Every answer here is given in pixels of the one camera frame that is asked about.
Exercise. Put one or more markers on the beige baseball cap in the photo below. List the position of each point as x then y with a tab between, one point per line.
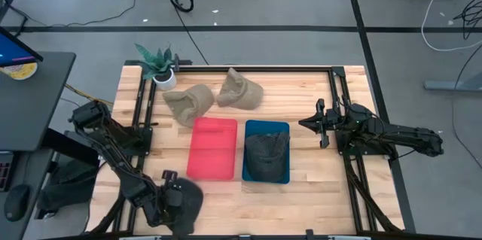
241	91
188	104

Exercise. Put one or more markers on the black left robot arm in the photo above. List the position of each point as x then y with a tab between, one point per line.
113	153

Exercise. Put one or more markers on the round yellow bowl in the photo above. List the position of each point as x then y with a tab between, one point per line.
20	71

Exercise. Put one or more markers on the black computer mouse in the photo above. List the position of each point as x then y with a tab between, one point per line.
16	202

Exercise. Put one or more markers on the blue plastic tray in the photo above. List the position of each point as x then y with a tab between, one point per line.
250	127

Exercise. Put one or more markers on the green plant in white pot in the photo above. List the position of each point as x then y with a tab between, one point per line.
158	67

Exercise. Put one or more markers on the grey desk foot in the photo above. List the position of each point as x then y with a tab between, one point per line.
452	85

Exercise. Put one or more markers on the black bag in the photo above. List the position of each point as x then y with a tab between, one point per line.
66	185

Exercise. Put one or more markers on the black computer monitor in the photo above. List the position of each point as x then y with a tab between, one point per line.
15	50

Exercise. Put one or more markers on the red plastic tray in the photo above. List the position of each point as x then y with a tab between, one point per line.
212	149

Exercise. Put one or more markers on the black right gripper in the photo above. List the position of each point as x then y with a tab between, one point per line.
329	121

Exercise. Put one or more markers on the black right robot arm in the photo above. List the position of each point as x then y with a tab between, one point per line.
406	138

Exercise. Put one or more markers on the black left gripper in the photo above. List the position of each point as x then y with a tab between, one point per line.
173	196

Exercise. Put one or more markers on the dark grey desk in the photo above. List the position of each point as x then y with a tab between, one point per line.
30	104

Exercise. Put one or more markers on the grey side desk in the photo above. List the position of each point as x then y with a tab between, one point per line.
35	164

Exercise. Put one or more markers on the black keyboard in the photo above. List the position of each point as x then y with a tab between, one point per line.
4	170

